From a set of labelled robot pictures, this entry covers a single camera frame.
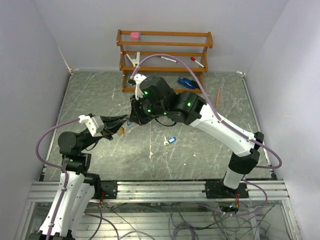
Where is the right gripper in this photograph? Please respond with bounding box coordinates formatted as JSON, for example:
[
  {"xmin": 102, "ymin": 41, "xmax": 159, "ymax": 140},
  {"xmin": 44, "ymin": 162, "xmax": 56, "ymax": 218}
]
[{"xmin": 129, "ymin": 91, "xmax": 168, "ymax": 126}]

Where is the yellow tag key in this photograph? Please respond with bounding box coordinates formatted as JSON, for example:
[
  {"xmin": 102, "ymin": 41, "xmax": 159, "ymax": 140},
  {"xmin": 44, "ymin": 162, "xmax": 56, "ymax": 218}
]
[{"xmin": 117, "ymin": 126, "xmax": 125, "ymax": 136}]

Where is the metal disc keyring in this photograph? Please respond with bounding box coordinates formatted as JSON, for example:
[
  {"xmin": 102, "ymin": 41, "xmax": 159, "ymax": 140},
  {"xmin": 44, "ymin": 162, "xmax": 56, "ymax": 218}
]
[{"xmin": 116, "ymin": 120, "xmax": 132, "ymax": 137}]

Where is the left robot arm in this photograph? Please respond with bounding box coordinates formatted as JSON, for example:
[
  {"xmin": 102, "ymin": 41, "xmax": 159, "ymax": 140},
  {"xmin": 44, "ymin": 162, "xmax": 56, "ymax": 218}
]
[{"xmin": 28, "ymin": 114, "xmax": 128, "ymax": 240}]

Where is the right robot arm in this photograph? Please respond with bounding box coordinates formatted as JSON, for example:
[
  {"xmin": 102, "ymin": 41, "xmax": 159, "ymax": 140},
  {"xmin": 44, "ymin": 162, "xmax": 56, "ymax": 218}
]
[{"xmin": 128, "ymin": 74, "xmax": 265, "ymax": 198}]

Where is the white plastic clamp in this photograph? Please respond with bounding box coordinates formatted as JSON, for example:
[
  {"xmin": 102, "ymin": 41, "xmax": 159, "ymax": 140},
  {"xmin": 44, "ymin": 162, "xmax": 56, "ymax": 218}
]
[{"xmin": 125, "ymin": 51, "xmax": 141, "ymax": 68}]

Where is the red-capped marker pen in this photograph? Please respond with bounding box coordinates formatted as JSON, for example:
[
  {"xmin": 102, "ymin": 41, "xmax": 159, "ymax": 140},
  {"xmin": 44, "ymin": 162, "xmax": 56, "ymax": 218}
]
[{"xmin": 159, "ymin": 56, "xmax": 178, "ymax": 63}]

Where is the blue stapler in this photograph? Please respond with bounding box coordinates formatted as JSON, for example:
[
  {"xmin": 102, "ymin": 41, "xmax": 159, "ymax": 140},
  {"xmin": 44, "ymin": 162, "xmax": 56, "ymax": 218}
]
[{"xmin": 177, "ymin": 76, "xmax": 200, "ymax": 90}]

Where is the red-capped white marker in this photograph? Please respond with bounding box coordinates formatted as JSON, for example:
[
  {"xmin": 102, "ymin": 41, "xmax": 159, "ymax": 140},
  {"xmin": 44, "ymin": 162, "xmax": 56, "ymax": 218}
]
[{"xmin": 190, "ymin": 56, "xmax": 205, "ymax": 68}]

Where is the pink eraser block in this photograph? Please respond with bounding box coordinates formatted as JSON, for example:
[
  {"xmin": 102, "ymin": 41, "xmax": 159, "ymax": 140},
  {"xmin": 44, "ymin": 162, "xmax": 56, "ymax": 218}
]
[{"xmin": 130, "ymin": 31, "xmax": 141, "ymax": 41}]

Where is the orange pencil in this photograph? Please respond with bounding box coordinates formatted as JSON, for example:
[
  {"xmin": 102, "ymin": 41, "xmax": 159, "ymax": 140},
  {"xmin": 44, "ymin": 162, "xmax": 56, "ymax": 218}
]
[{"xmin": 215, "ymin": 88, "xmax": 221, "ymax": 107}]

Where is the wooden three-tier rack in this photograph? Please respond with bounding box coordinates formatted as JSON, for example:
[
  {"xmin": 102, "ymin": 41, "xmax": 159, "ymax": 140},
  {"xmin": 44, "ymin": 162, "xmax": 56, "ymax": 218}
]
[{"xmin": 116, "ymin": 29, "xmax": 214, "ymax": 92}]

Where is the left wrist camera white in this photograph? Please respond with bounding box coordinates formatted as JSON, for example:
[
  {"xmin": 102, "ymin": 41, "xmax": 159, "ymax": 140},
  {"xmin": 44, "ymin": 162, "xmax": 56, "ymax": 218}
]
[{"xmin": 78, "ymin": 115, "xmax": 105, "ymax": 137}]

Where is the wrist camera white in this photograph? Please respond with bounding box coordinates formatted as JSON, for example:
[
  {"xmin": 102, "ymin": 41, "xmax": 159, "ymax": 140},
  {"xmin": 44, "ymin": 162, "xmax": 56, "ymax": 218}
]
[
  {"xmin": 78, "ymin": 115, "xmax": 105, "ymax": 137},
  {"xmin": 128, "ymin": 73, "xmax": 147, "ymax": 100}
]

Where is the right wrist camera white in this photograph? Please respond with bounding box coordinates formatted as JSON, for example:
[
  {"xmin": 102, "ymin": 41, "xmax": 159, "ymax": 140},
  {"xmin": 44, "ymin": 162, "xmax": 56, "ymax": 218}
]
[{"xmin": 128, "ymin": 73, "xmax": 147, "ymax": 100}]

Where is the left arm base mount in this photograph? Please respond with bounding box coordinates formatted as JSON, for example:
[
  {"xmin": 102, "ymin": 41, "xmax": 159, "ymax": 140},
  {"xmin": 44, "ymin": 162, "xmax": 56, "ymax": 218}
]
[{"xmin": 93, "ymin": 180, "xmax": 118, "ymax": 200}]

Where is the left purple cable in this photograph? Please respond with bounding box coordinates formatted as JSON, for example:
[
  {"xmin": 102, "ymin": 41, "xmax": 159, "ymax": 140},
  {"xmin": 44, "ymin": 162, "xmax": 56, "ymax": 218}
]
[{"xmin": 35, "ymin": 117, "xmax": 103, "ymax": 240}]

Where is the purple cable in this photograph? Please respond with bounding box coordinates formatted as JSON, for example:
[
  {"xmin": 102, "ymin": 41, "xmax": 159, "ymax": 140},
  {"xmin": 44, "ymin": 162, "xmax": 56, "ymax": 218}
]
[
  {"xmin": 129, "ymin": 53, "xmax": 283, "ymax": 218},
  {"xmin": 35, "ymin": 117, "xmax": 103, "ymax": 240}
]

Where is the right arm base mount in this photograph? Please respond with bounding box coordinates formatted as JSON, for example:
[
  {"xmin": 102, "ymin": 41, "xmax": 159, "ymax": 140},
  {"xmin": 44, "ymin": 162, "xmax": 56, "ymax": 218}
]
[{"xmin": 202, "ymin": 180, "xmax": 249, "ymax": 199}]

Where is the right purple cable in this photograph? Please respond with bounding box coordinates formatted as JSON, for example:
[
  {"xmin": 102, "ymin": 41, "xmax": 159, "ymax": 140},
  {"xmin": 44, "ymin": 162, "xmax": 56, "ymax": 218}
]
[{"xmin": 129, "ymin": 53, "xmax": 283, "ymax": 218}]

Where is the aluminium frame rail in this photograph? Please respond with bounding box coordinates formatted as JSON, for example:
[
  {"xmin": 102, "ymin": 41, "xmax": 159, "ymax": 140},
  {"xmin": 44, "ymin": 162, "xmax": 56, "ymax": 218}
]
[{"xmin": 27, "ymin": 178, "xmax": 290, "ymax": 203}]

